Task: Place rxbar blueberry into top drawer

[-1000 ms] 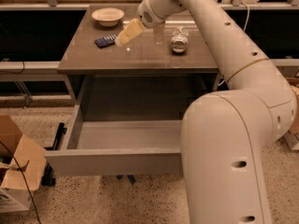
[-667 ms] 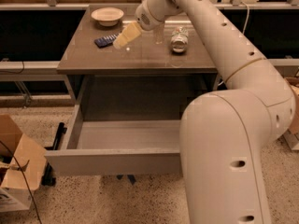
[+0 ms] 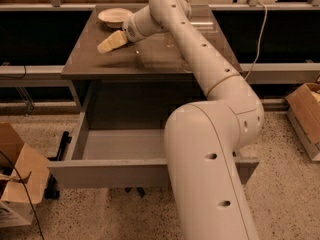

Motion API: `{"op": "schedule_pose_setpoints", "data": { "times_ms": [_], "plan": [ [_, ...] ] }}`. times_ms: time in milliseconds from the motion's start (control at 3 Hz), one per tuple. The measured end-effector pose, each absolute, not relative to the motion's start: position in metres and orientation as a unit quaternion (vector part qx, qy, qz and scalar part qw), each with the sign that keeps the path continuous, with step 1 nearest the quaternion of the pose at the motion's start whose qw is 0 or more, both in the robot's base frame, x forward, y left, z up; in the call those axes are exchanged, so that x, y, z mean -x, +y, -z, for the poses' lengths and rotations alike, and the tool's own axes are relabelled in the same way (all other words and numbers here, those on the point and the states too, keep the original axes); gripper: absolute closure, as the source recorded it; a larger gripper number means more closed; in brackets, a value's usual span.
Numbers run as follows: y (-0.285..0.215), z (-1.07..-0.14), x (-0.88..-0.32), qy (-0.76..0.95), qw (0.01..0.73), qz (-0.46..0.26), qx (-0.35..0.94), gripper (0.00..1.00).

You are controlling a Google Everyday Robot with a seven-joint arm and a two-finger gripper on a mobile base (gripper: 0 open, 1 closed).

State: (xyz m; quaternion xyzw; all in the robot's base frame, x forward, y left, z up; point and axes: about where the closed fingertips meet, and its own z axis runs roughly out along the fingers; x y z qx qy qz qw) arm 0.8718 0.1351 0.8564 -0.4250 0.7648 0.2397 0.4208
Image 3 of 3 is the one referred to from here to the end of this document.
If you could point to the tan taped gripper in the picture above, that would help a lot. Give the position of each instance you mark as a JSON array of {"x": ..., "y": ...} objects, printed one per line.
[{"x": 131, "y": 28}]

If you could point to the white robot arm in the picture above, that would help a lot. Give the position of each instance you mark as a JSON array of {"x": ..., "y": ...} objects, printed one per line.
[{"x": 201, "y": 137}]

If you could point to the open grey top drawer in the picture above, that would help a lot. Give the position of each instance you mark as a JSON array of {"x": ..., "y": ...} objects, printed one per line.
[{"x": 113, "y": 158}]

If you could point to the white ceramic bowl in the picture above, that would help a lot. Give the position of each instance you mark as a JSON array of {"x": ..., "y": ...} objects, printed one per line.
[{"x": 114, "y": 17}]

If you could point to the open cardboard box left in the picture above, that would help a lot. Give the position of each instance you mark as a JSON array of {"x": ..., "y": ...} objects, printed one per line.
[{"x": 24, "y": 176}]

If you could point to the cardboard box right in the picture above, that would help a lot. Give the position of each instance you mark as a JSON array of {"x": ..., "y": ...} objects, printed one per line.
[{"x": 304, "y": 115}]

